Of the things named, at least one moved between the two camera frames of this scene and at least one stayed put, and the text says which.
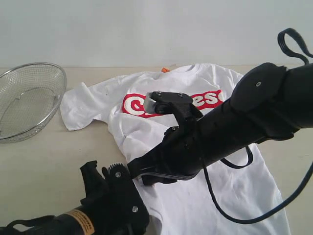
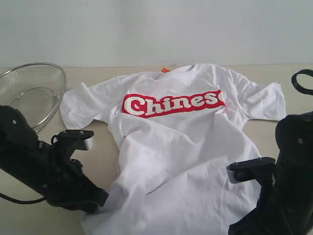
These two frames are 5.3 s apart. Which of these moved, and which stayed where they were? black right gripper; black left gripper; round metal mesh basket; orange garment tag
Moved: black right gripper; black left gripper
Stayed: orange garment tag; round metal mesh basket
